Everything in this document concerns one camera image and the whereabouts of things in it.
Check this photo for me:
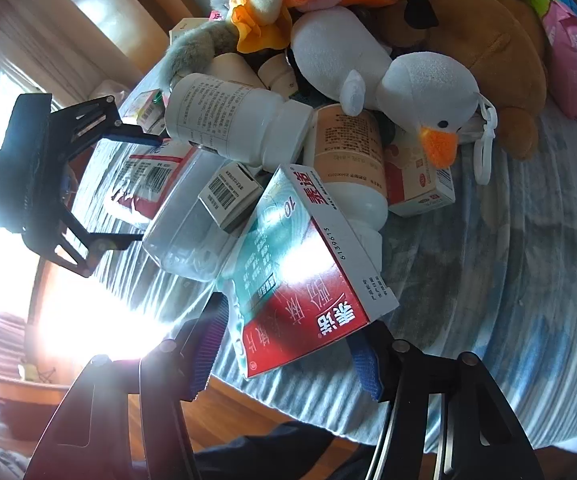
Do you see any small green white box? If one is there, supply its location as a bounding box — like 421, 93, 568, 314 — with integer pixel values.
136, 89, 169, 133

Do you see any grey plush toy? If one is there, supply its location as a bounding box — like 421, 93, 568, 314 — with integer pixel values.
161, 0, 242, 88

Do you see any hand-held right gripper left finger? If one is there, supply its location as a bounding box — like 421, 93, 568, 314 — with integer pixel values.
23, 292, 232, 480

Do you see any person's dark trouser leg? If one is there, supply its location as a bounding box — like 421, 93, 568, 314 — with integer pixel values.
193, 420, 384, 480

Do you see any clear plastic bottle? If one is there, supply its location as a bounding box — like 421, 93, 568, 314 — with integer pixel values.
142, 150, 249, 281

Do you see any small beige bottle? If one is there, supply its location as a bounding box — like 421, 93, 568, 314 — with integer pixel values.
258, 52, 299, 96
203, 52, 264, 91

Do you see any large white medicine bottle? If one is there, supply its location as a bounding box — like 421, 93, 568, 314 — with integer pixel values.
164, 73, 314, 170

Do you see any beige curtain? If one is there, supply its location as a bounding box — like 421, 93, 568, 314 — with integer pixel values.
0, 0, 204, 111

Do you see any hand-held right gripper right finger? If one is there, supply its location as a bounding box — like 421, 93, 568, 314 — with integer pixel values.
345, 321, 544, 480

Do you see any flat red white box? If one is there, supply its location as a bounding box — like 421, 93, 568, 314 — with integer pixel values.
106, 137, 199, 226

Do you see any beige label white bottle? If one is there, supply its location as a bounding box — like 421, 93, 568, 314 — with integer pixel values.
302, 103, 389, 273

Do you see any small barcode medicine box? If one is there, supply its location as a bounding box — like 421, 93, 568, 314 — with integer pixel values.
197, 160, 264, 233

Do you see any red teal medicine box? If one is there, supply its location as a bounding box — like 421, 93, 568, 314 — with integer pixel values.
215, 163, 401, 381

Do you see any wooden furniture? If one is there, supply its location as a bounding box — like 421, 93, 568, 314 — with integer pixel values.
0, 305, 84, 461

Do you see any brown bear plush toy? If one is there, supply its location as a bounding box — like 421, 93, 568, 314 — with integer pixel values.
378, 0, 554, 162

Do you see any white goose plush toy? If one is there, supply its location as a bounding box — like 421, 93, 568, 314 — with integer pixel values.
289, 8, 498, 186

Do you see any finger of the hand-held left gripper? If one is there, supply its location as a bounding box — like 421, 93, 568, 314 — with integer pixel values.
21, 204, 145, 279
48, 96, 169, 161

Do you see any small red white medicine box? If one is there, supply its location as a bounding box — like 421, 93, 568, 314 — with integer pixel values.
383, 130, 456, 218

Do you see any pink packet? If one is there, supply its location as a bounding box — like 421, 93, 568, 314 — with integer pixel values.
538, 0, 577, 121

